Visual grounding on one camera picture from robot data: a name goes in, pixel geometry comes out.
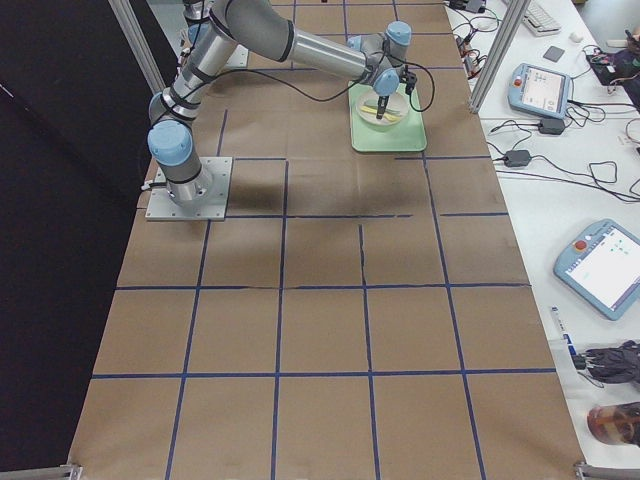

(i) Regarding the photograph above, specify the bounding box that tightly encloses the black power adapter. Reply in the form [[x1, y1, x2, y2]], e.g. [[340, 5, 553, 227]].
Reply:
[[503, 150, 532, 168]]

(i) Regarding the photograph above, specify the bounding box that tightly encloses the yellow plastic fork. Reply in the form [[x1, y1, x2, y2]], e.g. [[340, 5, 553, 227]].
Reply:
[[360, 104, 402, 117]]

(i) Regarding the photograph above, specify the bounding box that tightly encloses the light green tray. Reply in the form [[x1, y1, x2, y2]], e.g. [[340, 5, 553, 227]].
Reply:
[[349, 84, 427, 153]]

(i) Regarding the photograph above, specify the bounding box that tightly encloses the right braided black cable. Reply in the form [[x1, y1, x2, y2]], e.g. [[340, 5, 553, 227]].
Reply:
[[199, 62, 436, 114]]

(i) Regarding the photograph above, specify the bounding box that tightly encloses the blue teach pendant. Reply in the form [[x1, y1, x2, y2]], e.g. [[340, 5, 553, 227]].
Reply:
[[507, 63, 571, 120], [553, 219, 639, 321]]

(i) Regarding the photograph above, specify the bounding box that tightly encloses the white round plate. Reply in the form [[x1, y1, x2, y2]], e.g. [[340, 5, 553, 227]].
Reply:
[[356, 90, 409, 126]]

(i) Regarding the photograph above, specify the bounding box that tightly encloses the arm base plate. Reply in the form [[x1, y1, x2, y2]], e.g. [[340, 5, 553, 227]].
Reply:
[[144, 157, 233, 221]]

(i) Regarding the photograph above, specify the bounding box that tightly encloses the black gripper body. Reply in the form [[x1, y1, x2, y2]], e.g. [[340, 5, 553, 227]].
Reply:
[[377, 96, 389, 109]]

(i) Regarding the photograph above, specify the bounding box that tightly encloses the aluminium frame post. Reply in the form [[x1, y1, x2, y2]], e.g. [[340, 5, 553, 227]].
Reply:
[[469, 0, 530, 114]]

